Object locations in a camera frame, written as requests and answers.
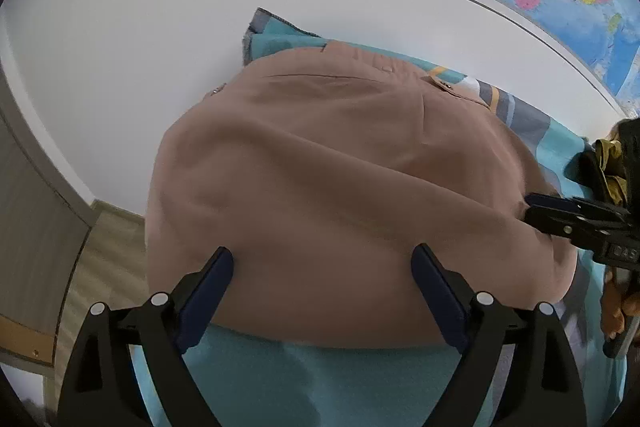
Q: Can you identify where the person's right hand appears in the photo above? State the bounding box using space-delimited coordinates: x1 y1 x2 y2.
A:
600 266 640 339

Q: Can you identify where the mustard garment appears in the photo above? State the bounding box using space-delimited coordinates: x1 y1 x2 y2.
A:
592 137 631 208

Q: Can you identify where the teal printed blanket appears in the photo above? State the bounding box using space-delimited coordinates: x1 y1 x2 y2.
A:
125 7 631 427

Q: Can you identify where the pink jacket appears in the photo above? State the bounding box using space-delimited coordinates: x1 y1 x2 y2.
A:
145 41 578 350

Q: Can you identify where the black garment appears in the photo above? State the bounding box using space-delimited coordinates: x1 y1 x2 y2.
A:
575 117 640 208

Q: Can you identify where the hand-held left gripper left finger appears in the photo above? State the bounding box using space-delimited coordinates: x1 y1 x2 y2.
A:
57 246 235 427

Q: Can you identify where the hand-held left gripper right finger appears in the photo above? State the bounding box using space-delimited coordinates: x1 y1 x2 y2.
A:
410 243 586 427

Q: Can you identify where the grey door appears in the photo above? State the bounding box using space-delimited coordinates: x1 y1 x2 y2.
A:
0 72 98 370

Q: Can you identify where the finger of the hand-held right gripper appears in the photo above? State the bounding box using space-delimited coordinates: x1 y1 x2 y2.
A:
522 208 626 241
527 193 631 218

